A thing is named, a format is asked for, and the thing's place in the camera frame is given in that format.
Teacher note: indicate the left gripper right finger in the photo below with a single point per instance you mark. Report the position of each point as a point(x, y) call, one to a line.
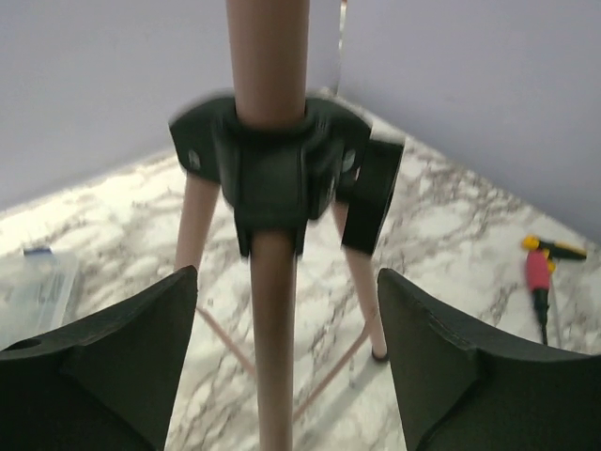
point(462, 384)

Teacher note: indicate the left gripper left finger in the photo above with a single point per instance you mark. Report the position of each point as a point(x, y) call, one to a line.
point(104, 382)

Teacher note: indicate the pink music stand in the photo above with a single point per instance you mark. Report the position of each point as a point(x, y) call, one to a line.
point(281, 159)

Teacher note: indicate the clear plastic organizer box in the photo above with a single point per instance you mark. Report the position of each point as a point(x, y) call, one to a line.
point(38, 288)

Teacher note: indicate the red yellow screwdriver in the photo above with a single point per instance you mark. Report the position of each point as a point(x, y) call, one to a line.
point(540, 264)

